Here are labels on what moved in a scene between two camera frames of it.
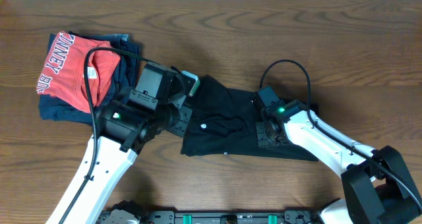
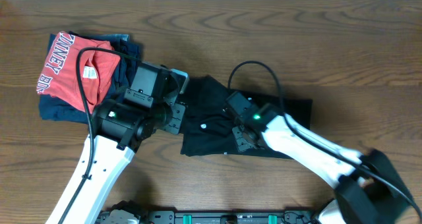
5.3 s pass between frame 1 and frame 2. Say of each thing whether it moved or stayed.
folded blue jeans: stayed
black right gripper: moved
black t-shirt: stayed
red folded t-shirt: stayed
